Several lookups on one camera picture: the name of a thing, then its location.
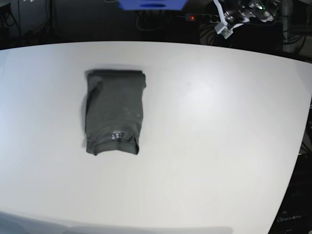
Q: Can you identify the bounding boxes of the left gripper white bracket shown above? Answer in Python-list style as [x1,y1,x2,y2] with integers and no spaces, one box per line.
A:
[213,0,250,27]

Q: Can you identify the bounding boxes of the grey T-shirt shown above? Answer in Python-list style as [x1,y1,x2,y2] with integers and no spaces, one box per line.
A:
[85,69,146,156]

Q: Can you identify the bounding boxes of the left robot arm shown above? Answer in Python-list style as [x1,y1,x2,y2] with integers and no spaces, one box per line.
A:
[213,0,291,28]

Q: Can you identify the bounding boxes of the black power strip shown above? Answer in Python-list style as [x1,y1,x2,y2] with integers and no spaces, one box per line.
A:
[177,13,220,24]

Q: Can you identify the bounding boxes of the blue box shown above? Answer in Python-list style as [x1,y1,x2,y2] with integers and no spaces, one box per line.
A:
[118,0,187,11]

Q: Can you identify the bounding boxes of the black OpenArm box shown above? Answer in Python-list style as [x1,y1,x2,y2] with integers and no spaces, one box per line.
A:
[269,154,312,234]

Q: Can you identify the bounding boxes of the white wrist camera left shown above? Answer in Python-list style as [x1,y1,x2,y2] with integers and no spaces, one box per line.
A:
[214,22,233,39]

